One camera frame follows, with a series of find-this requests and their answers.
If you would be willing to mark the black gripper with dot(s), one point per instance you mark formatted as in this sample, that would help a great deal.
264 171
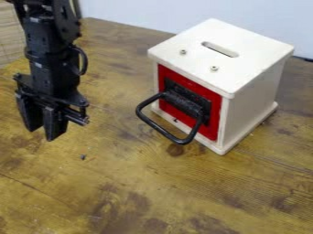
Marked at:
46 94

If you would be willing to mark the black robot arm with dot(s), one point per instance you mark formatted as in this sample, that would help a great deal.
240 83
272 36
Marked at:
50 29

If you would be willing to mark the red drawer front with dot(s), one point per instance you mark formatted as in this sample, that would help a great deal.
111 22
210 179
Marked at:
207 130

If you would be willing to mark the white wooden drawer box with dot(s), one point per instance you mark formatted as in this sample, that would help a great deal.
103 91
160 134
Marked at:
230 66

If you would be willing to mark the small dark screw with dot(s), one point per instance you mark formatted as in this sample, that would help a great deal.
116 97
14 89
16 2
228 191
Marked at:
81 157

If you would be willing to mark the black metal drawer handle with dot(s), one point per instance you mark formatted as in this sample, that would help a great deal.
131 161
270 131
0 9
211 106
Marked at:
184 103

